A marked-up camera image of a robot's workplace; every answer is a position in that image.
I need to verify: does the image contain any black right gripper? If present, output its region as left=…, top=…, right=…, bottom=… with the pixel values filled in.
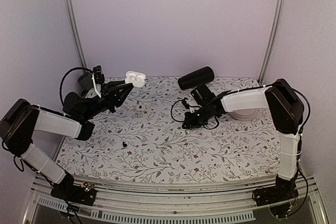
left=183, top=104, right=212, bottom=129

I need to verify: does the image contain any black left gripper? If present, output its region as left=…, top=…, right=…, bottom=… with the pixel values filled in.
left=82, top=79, right=133, bottom=120

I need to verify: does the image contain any white earbud charging case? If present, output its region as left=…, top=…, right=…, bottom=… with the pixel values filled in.
left=124, top=71, right=146, bottom=88

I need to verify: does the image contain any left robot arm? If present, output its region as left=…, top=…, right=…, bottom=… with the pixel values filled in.
left=1, top=81, right=134, bottom=200

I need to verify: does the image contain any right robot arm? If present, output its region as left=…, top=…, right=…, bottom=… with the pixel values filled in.
left=182, top=79, right=310, bottom=201

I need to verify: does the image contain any small white round device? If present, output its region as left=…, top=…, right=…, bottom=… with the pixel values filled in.
left=135, top=104, right=146, bottom=112

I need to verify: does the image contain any black cylinder speaker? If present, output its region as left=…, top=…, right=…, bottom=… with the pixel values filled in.
left=177, top=66, right=215, bottom=90

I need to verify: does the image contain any white round dish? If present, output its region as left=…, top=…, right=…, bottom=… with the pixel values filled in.
left=230, top=109, right=258, bottom=122

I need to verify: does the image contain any floral patterned table mat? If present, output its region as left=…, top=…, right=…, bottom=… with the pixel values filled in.
left=56, top=77, right=280, bottom=184

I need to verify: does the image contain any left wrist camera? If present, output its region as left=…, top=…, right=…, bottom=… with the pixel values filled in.
left=91, top=65, right=105, bottom=98

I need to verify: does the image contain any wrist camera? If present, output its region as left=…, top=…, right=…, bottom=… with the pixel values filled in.
left=91, top=65, right=105, bottom=98
left=181, top=98, right=195, bottom=113

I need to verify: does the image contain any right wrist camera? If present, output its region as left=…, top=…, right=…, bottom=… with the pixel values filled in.
left=181, top=98, right=195, bottom=113

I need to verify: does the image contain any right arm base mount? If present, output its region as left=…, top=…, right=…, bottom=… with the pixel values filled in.
left=252, top=186, right=299, bottom=206

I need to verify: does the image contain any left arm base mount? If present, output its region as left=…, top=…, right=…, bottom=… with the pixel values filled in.
left=50, top=182, right=97, bottom=206

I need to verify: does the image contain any left aluminium corner post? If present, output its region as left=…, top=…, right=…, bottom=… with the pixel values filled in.
left=64, top=0, right=87, bottom=68

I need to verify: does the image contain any aluminium corner post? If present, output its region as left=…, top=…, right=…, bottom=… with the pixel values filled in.
left=64, top=0, right=87, bottom=68
left=257, top=0, right=285, bottom=84

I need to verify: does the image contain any aluminium front rail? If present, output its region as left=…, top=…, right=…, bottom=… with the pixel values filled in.
left=23, top=176, right=330, bottom=223

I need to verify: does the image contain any right aluminium corner post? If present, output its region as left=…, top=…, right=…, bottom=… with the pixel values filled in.
left=257, top=0, right=285, bottom=84

